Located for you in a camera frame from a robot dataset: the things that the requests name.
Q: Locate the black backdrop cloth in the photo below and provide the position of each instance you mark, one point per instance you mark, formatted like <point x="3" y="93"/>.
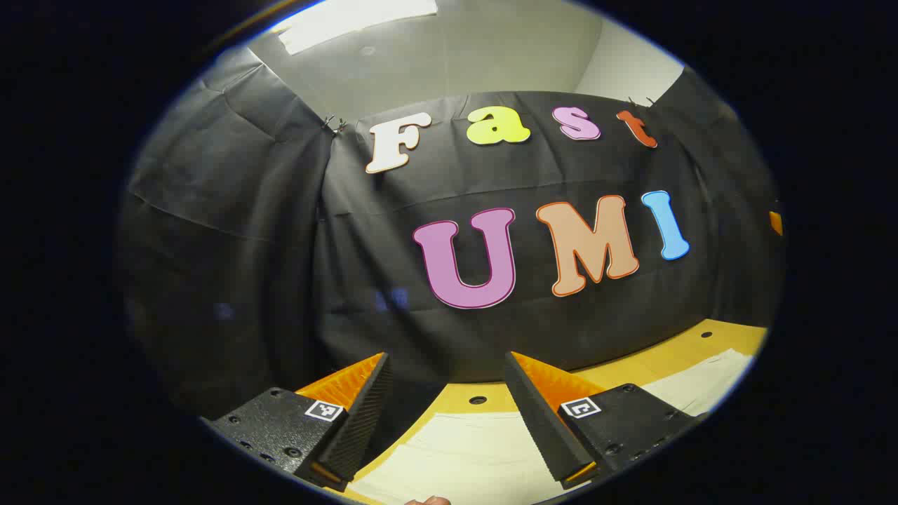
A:
<point x="280" y="245"/>

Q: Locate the ceiling light panel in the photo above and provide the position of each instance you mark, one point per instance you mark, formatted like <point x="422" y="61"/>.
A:
<point x="351" y="17"/>

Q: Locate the cream white jeans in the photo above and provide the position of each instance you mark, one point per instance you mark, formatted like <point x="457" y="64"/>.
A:
<point x="463" y="456"/>

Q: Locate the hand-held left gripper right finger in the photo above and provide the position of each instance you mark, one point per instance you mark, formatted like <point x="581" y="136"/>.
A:
<point x="540" y="421"/>

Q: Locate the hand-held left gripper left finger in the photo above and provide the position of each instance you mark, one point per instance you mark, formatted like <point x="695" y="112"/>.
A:
<point x="361" y="421"/>

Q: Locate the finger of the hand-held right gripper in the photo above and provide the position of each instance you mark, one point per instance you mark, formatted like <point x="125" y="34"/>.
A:
<point x="776" y="223"/>

